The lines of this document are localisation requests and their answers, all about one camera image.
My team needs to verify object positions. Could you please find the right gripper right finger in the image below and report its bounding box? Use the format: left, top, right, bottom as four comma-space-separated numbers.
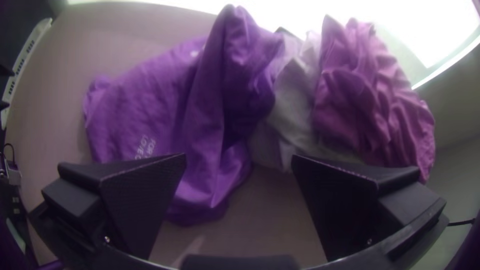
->
291, 154, 447, 262

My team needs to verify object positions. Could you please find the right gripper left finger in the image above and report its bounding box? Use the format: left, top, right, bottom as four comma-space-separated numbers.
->
41, 152, 187, 260

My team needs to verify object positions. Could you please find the dark t-shirt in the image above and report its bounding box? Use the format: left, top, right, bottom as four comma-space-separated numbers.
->
82, 4, 286, 226

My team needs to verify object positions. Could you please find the white garment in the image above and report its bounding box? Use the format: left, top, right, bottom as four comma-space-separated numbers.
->
247, 28, 361, 173

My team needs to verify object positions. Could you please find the maroon garment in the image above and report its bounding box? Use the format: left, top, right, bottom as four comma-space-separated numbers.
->
313, 14, 437, 185

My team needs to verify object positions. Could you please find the white laundry basket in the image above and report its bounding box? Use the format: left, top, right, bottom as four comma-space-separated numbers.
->
0, 17, 53, 130

